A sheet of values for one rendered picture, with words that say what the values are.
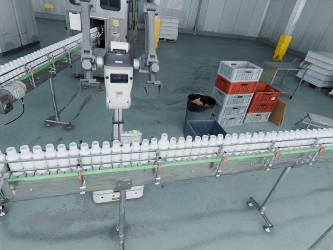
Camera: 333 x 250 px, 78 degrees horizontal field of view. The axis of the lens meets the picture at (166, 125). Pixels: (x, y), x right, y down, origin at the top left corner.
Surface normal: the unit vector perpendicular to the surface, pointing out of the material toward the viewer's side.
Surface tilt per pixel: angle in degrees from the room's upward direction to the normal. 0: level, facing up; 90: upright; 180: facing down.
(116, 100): 90
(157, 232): 0
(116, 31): 90
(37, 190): 90
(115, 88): 90
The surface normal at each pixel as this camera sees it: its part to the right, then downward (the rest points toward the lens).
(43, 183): 0.27, 0.55
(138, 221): 0.14, -0.83
